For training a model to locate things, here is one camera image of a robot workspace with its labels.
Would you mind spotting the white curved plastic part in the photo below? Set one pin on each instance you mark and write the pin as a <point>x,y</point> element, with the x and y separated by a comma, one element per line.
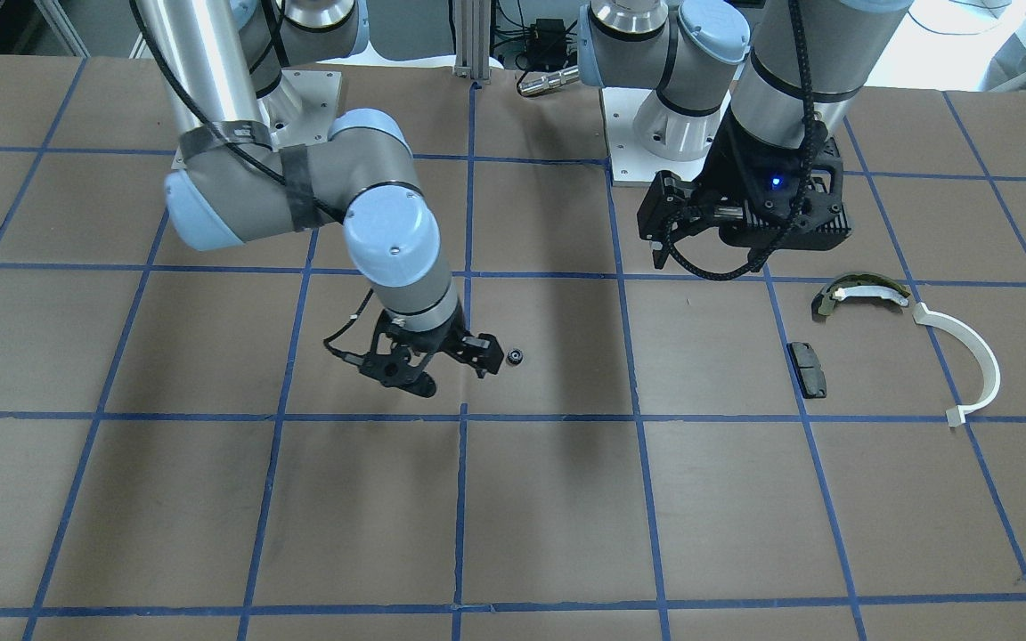
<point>981,352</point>

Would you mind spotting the silver metal cylinder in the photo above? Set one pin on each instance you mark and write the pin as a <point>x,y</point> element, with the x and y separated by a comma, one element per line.
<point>548,82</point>

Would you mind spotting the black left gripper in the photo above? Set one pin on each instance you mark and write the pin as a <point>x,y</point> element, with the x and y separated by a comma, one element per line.
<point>728,166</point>

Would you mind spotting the black brake pad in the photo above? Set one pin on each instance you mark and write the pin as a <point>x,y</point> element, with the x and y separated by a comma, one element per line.
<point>808,370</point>

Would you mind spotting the aluminium frame post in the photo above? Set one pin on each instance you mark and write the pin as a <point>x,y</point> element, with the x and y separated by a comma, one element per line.
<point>471,30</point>

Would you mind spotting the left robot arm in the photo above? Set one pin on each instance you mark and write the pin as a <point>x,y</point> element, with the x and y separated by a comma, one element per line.
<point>803,63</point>

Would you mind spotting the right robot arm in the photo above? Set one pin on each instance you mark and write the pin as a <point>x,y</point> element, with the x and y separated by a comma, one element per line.
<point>238,183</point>

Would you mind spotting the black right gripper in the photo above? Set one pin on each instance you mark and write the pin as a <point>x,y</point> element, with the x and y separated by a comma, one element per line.
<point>443,339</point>

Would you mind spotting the green curved brake shoe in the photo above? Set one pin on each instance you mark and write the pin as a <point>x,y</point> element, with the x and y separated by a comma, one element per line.
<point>858,284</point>

